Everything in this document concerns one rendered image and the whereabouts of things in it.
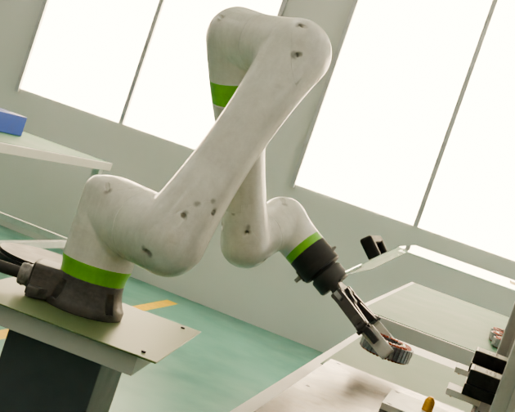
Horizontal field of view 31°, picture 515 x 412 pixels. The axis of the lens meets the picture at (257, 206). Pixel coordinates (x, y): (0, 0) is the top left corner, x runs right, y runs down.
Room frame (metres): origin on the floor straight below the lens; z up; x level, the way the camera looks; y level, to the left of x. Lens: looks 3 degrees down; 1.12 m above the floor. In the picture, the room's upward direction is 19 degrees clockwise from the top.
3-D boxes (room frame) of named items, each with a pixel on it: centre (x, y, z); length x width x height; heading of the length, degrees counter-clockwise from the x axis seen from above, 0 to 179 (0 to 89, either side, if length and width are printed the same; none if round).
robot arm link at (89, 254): (1.69, 0.23, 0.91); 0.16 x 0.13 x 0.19; 46
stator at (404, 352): (1.98, -0.36, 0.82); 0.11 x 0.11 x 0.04
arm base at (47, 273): (1.70, 0.30, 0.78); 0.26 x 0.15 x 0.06; 94
